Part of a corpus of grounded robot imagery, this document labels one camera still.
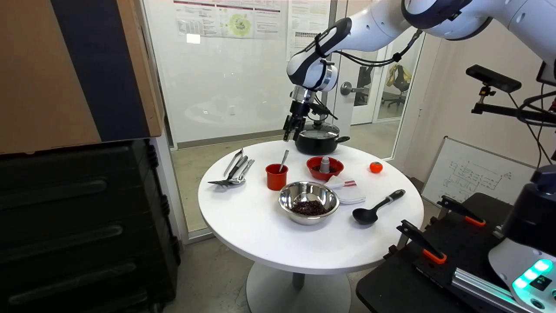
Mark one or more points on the whiteboard leaning on wall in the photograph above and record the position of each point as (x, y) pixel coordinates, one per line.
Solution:
(463, 169)

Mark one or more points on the black orange clamp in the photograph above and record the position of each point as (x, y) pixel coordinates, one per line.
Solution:
(432, 252)
(460, 207)

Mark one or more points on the small orange ball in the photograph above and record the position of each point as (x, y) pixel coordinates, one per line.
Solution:
(376, 167)

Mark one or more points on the red mug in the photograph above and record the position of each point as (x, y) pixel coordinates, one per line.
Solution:
(277, 176)

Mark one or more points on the black mounting table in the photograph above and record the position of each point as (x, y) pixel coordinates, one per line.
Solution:
(408, 282)

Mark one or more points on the small metal spoon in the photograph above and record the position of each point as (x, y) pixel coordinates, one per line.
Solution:
(284, 158)

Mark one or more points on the small grey cup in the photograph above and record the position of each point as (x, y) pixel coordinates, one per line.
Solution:
(326, 165)

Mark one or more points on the round white table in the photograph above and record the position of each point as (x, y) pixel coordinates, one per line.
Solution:
(305, 268)

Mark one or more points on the black pot with glass lid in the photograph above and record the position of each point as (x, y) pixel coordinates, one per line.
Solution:
(319, 139)

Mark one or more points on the cardboard box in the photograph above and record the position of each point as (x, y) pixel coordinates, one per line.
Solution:
(76, 73)

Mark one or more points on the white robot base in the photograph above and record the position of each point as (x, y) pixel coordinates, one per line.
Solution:
(526, 259)

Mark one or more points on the metal bowl with coffee beans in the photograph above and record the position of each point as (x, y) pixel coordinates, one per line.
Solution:
(309, 202)

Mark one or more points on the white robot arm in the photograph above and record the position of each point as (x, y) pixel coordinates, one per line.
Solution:
(378, 24)

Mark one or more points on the metal tongs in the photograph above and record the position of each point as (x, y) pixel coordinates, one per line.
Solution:
(237, 167)

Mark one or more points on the aluminium rail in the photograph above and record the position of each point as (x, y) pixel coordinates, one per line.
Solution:
(487, 292)

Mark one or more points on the black camera on stand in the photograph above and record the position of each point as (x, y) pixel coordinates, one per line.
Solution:
(493, 78)

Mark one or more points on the white towel with red stripes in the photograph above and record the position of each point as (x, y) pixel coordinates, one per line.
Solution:
(347, 189)

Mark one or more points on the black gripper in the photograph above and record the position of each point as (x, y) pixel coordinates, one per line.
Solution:
(303, 103)

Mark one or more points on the black plastic ladle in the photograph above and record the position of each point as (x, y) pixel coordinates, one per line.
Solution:
(369, 216)

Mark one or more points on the black drawer cabinet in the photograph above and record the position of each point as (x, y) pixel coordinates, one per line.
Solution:
(86, 229)

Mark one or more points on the red bowl with coffee beans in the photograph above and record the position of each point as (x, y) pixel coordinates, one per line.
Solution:
(314, 167)

